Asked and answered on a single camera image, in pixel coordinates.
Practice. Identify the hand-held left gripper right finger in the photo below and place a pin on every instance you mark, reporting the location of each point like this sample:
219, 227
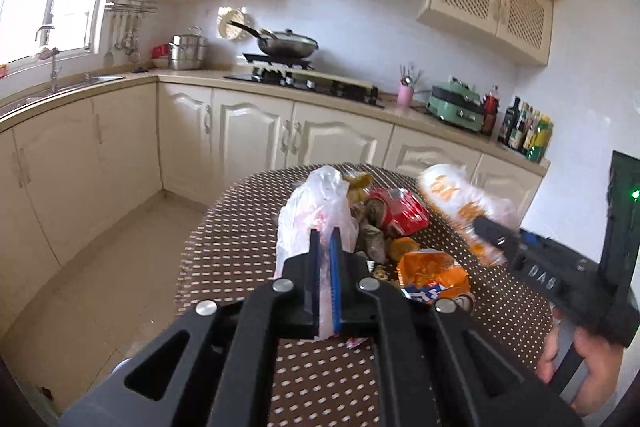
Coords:
335, 287

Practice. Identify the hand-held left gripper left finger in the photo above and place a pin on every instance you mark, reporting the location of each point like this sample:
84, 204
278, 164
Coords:
314, 287

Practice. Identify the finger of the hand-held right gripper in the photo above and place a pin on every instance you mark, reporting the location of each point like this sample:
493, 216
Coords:
495, 234

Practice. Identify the clear bag with orange print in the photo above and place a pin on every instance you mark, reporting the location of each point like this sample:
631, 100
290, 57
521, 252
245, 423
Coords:
450, 192

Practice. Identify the white plastic bag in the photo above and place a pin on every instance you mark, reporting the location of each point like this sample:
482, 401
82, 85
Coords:
310, 212

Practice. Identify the person's right hand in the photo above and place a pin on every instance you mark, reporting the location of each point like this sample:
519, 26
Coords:
600, 372

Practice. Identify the crumpled grey wrapper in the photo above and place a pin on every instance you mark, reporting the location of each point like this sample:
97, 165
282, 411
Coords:
372, 237

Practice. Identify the orange snack packet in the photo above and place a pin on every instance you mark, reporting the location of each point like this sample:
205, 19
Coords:
425, 268

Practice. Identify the orange peel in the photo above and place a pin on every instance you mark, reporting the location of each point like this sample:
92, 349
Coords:
403, 248

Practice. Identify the red snack packet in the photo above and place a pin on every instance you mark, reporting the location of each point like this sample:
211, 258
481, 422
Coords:
406, 218

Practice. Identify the brown dotted round table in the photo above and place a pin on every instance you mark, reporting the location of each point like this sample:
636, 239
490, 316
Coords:
240, 227

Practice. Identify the yellow snack packet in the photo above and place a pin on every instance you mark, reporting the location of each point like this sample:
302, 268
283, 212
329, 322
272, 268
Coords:
358, 184

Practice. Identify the yellow green bottle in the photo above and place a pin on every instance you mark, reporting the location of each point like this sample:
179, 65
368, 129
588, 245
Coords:
540, 139

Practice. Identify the brown sauce bottle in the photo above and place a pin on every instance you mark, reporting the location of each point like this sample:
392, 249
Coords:
524, 129

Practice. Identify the dark glass bottle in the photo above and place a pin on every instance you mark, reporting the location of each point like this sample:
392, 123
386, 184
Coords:
511, 124

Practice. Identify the red cap dark bottle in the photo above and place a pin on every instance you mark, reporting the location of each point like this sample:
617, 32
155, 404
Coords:
490, 112

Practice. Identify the green electric cooker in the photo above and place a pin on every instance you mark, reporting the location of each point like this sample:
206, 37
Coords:
455, 104

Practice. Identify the pink utensil holder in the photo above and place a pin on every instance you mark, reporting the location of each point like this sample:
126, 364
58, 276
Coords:
405, 96

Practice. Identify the cream base cabinets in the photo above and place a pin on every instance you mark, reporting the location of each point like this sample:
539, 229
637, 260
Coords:
240, 132

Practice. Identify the black gas stove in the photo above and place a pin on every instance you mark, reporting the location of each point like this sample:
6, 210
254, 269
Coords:
300, 82

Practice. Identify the black wok with lid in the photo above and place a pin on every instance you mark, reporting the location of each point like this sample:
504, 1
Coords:
287, 45

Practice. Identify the stacked steel pot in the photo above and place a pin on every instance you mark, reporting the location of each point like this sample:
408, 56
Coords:
187, 54

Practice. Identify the round pale plate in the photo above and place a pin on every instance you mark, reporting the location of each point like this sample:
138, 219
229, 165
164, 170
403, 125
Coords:
230, 19

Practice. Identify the red bowl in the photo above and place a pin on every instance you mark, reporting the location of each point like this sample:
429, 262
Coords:
160, 52

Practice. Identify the steel sink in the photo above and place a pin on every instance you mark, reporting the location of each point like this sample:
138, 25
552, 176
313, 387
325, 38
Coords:
100, 79

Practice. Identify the chrome faucet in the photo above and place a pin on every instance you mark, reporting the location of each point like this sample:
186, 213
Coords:
54, 72

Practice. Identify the large lattice wall cabinet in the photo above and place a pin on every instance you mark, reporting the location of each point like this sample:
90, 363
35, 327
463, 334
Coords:
480, 2

